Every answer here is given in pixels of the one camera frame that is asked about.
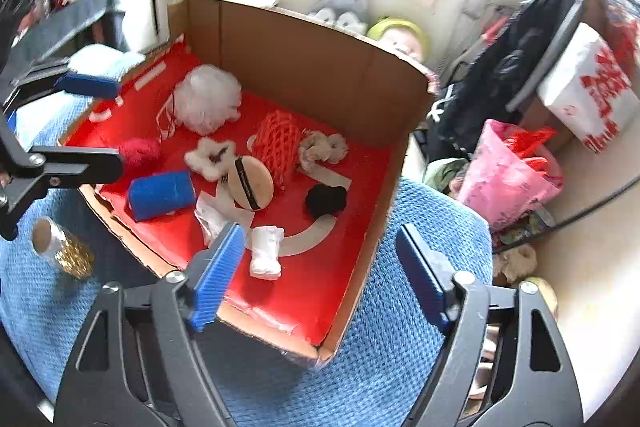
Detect red yarn ball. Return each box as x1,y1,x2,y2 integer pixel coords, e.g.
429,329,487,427
118,138,160,176

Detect beige powder puff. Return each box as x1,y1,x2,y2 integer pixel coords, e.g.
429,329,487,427
227,155,274,211

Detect red net doll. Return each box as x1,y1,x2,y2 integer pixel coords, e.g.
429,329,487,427
183,109,306,191

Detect black fluffy ball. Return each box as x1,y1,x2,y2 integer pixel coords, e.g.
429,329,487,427
305,184,347,219

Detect light blue towel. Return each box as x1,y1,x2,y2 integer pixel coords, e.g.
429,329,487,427
67,43,145,80

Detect dark cloth side table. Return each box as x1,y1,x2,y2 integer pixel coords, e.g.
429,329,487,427
4,0,129,77

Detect glass jar golden capsules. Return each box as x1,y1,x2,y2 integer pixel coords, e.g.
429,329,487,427
32,217,94,280

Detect blue knitted blanket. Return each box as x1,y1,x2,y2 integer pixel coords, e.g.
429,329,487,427
0,91,494,427

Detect white mesh bath pouf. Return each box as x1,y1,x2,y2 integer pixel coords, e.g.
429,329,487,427
172,65,242,135

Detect white tissue roll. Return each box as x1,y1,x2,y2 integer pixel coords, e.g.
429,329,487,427
250,225,284,281

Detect pink plastic bag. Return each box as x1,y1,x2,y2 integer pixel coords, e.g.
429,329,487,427
457,119,564,231

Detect cardboard box red inside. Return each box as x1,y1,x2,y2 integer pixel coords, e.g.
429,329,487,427
62,0,432,366

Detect beige fluffy scrunchie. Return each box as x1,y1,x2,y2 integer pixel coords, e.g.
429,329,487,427
298,130,348,172

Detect white red paper bag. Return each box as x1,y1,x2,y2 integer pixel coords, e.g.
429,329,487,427
537,17,639,154

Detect grey plush toy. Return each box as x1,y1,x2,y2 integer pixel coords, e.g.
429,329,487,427
308,0,371,35

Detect dark hanging clothes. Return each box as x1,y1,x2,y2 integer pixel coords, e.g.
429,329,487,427
423,0,576,161

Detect yellow green plush toy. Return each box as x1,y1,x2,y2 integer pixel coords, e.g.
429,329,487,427
367,16,430,63

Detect black clothes rack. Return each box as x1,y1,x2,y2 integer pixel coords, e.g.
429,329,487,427
491,0,640,258

